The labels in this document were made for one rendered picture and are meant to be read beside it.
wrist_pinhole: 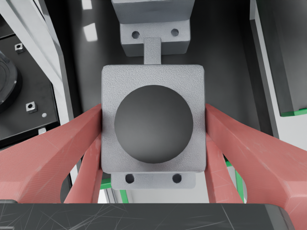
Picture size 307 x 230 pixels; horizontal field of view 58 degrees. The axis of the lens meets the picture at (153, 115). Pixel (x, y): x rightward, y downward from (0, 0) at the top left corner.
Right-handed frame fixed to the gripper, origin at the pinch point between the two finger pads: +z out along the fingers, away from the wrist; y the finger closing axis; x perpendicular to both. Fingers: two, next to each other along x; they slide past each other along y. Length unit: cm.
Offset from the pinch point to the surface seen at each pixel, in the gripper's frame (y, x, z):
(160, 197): -0.9, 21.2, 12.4
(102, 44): 3.7, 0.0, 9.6
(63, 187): 13.8, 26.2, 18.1
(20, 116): 23.6, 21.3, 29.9
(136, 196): 2.1, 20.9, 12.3
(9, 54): 29, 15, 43
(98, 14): 4.0, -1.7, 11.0
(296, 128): -18.0, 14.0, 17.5
